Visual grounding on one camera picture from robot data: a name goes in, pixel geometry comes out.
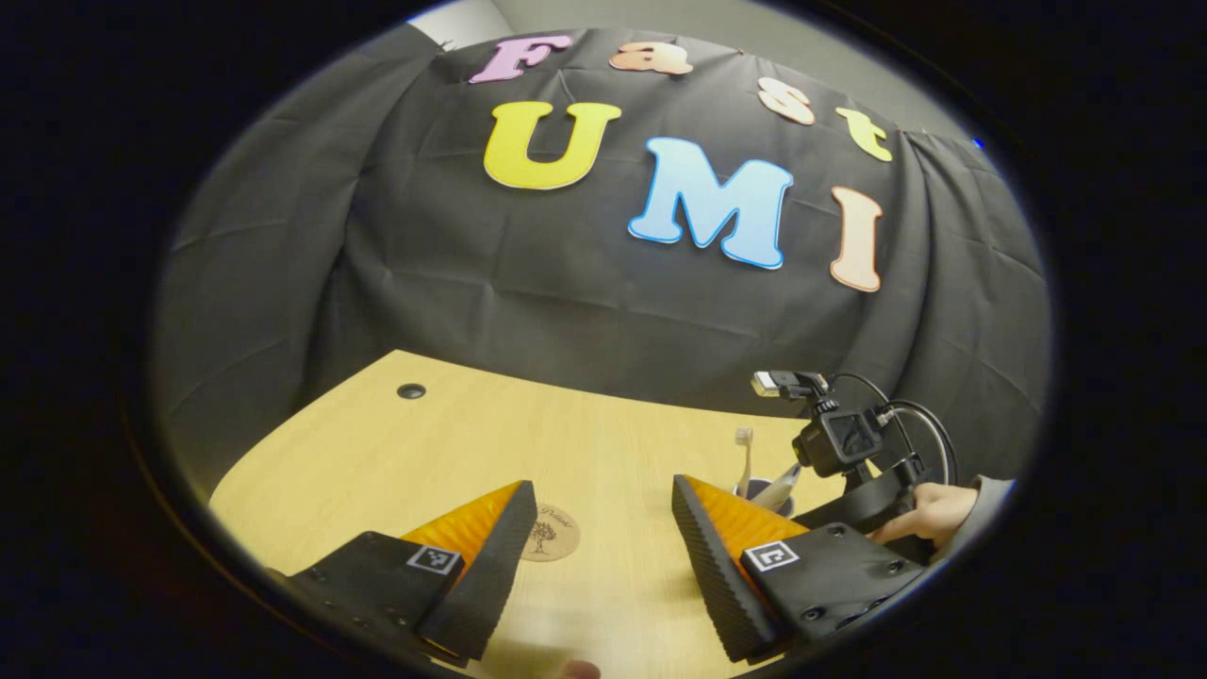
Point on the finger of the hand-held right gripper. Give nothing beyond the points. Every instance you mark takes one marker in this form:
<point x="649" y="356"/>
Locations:
<point x="863" y="505"/>

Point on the white cup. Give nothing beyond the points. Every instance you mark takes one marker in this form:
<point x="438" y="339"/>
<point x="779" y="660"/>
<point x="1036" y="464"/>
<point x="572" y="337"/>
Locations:
<point x="754" y="490"/>

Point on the light wooden desktop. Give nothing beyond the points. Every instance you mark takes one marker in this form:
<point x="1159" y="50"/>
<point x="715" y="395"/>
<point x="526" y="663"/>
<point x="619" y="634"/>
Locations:
<point x="566" y="434"/>

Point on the beige toothbrush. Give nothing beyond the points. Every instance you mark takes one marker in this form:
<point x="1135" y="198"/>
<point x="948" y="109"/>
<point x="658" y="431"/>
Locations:
<point x="745" y="453"/>

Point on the round cork coaster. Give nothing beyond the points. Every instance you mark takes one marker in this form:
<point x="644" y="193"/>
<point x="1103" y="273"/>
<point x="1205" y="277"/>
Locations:
<point x="556" y="538"/>

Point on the black backdrop cloth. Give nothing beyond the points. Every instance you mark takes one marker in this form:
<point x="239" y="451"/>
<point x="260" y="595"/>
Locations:
<point x="519" y="273"/>

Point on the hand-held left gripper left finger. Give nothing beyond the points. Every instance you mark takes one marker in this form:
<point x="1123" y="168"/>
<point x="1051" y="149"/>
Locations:
<point x="500" y="575"/>

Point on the white toothpaste tube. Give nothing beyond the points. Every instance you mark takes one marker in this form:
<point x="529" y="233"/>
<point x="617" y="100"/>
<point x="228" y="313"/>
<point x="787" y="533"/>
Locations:
<point x="778" y="490"/>

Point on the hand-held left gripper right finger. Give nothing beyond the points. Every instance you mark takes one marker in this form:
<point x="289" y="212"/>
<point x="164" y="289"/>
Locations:
<point x="717" y="575"/>

